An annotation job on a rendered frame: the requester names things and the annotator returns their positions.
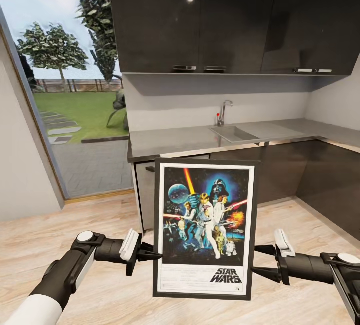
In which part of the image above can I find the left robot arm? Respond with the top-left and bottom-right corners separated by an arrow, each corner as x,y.
4,229 -> 163,325

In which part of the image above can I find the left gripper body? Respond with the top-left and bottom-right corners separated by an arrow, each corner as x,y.
108,233 -> 142,277

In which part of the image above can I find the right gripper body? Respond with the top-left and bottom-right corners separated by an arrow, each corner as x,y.
275,244 -> 315,286

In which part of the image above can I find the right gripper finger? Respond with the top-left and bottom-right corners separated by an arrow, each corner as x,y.
250,262 -> 282,284
254,245 -> 278,262

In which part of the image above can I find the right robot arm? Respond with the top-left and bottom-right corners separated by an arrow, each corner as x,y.
250,229 -> 360,325

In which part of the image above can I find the poster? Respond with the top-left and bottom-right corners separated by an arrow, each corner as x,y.
152,157 -> 261,301

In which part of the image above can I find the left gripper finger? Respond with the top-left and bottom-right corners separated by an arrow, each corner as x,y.
138,242 -> 160,254
136,250 -> 163,262

